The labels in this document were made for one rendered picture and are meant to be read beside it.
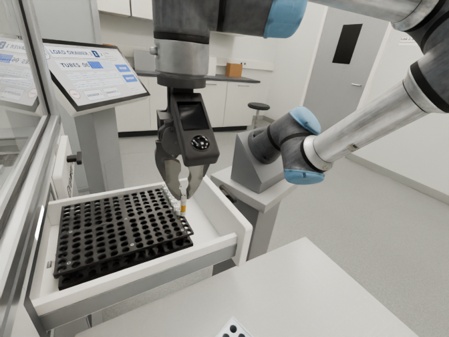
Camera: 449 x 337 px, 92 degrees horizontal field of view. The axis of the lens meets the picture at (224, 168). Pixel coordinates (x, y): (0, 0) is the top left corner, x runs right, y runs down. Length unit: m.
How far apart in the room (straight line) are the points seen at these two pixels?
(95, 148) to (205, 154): 1.08
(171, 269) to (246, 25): 0.39
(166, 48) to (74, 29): 1.71
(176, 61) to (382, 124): 0.44
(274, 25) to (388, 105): 0.33
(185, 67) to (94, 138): 1.03
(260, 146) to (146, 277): 0.58
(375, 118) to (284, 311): 0.45
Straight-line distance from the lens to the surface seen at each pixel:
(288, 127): 0.76
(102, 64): 1.33
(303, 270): 0.63
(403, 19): 0.59
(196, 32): 0.32
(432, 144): 3.49
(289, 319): 0.55
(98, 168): 1.38
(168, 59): 0.32
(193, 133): 0.29
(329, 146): 0.64
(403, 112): 0.57
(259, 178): 0.82
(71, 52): 1.25
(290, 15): 0.34
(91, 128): 1.29
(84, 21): 2.01
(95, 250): 0.45
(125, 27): 4.03
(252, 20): 0.33
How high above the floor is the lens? 1.21
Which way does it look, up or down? 27 degrees down
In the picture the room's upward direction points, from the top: 7 degrees clockwise
